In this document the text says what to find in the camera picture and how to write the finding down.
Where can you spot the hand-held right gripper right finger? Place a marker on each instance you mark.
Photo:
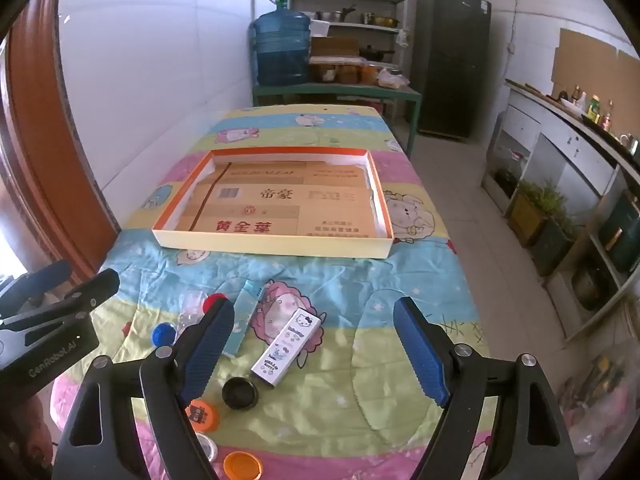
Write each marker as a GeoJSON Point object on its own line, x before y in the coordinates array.
{"type": "Point", "coordinates": [420, 355]}

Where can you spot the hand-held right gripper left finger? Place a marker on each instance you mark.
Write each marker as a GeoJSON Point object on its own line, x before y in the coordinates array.
{"type": "Point", "coordinates": [210, 350]}

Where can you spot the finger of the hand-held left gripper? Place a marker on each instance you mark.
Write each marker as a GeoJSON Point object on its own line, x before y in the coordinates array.
{"type": "Point", "coordinates": [95, 287]}
{"type": "Point", "coordinates": [47, 276]}

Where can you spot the clear plastic case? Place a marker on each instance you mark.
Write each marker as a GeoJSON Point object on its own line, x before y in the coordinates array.
{"type": "Point", "coordinates": [190, 317]}

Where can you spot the red bottle cap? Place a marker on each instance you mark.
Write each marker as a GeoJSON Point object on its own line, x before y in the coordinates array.
{"type": "Point", "coordinates": [212, 302]}

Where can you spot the blue bottle cap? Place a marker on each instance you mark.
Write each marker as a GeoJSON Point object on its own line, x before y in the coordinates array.
{"type": "Point", "coordinates": [164, 335]}

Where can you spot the teal tube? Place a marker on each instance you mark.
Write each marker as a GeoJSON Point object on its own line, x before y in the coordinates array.
{"type": "Point", "coordinates": [245, 310]}

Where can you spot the black bottle cap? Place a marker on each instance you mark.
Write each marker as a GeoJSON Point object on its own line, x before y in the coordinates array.
{"type": "Point", "coordinates": [240, 394]}

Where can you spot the orange printed bottle cap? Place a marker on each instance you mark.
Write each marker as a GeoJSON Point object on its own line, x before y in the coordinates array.
{"type": "Point", "coordinates": [205, 415]}

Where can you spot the white cartoon box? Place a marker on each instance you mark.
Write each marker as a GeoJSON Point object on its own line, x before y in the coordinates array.
{"type": "Point", "coordinates": [285, 347]}

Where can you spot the white bottle cap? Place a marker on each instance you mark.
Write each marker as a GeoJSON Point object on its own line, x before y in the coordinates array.
{"type": "Point", "coordinates": [209, 447]}

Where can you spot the plain orange bottle cap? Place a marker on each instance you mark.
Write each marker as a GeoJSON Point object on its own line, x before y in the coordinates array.
{"type": "Point", "coordinates": [242, 466]}

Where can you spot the orange-rimmed cardboard tray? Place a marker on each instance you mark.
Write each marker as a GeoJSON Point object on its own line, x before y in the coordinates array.
{"type": "Point", "coordinates": [275, 247]}

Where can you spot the plant in green pot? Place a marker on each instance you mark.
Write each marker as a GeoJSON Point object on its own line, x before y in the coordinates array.
{"type": "Point", "coordinates": [552, 242]}

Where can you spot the plant in yellow pot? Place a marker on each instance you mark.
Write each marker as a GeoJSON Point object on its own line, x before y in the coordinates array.
{"type": "Point", "coordinates": [530, 210]}

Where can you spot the dark metal pot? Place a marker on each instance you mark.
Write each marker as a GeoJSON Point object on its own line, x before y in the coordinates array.
{"type": "Point", "coordinates": [590, 287]}

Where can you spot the plastic bag of goods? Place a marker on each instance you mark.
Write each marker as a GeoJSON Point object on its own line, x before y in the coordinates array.
{"type": "Point", "coordinates": [600, 395]}

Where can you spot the plastic oil jug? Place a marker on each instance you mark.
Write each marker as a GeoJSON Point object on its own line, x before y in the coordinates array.
{"type": "Point", "coordinates": [515, 165]}

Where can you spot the dark green appliance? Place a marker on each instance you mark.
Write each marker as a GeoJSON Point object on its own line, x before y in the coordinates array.
{"type": "Point", "coordinates": [622, 232]}

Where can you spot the white kitchen counter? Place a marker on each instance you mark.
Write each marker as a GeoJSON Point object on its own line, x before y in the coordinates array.
{"type": "Point", "coordinates": [575, 145]}

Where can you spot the clear plastic food bag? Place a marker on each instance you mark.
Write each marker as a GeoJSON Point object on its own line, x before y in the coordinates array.
{"type": "Point", "coordinates": [392, 80]}

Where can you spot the green metal table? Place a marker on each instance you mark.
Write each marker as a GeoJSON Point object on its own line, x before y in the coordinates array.
{"type": "Point", "coordinates": [325, 91]}

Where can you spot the orange food container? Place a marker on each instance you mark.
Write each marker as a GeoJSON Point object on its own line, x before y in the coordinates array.
{"type": "Point", "coordinates": [322, 71]}
{"type": "Point", "coordinates": [370, 75]}
{"type": "Point", "coordinates": [349, 72]}

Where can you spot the dark green refrigerator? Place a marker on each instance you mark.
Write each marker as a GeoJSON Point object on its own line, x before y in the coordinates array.
{"type": "Point", "coordinates": [450, 60]}

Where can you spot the metal kettle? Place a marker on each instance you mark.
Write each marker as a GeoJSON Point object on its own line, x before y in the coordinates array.
{"type": "Point", "coordinates": [631, 144]}

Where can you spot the green yellow bottle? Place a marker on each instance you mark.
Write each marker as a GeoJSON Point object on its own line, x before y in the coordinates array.
{"type": "Point", "coordinates": [593, 109]}

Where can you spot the dark sauce bottle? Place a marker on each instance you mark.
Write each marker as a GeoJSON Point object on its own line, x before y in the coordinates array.
{"type": "Point", "coordinates": [575, 95]}

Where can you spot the red slim bottle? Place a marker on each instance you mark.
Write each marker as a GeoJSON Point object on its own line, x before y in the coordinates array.
{"type": "Point", "coordinates": [608, 117]}

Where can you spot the black wok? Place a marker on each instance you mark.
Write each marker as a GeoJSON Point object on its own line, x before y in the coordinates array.
{"type": "Point", "coordinates": [374, 53]}

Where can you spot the blue water jug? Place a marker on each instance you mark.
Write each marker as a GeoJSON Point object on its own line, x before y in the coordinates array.
{"type": "Point", "coordinates": [280, 45]}

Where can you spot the brown cardboard box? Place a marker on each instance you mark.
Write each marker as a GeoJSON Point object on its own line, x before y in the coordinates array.
{"type": "Point", "coordinates": [332, 46]}

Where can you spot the yellow metal pot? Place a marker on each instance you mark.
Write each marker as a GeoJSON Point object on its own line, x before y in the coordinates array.
{"type": "Point", "coordinates": [385, 22]}

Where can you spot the steel pot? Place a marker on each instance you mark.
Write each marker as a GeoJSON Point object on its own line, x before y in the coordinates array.
{"type": "Point", "coordinates": [332, 16]}

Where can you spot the brown wooden door frame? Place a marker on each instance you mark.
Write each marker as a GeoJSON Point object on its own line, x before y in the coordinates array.
{"type": "Point", "coordinates": [45, 160]}

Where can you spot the cardboard wall panel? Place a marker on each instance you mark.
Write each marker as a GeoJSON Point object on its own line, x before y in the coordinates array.
{"type": "Point", "coordinates": [585, 60]}

